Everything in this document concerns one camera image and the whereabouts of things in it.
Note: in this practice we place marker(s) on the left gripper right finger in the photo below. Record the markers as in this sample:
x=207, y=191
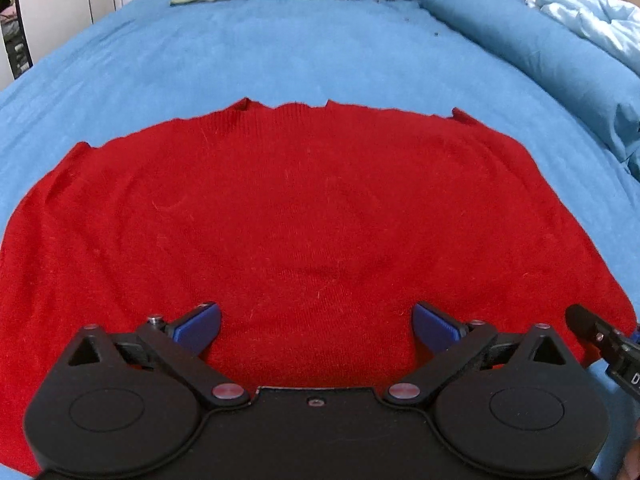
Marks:
x=475, y=363

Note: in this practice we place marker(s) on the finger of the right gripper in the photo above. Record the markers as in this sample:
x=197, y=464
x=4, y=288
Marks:
x=621, y=353

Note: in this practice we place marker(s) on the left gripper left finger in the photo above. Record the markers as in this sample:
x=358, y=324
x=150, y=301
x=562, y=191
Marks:
x=158, y=365

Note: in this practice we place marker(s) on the red knit sweater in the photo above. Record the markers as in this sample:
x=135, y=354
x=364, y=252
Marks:
x=315, y=229

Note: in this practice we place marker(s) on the rolled blue blanket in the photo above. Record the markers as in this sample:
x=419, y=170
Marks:
x=591, y=84

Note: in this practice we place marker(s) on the blue bed sheet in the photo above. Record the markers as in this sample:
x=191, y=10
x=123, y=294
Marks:
x=152, y=62

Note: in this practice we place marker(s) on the light blue duvet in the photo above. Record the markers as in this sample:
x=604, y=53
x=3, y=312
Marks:
x=612, y=25

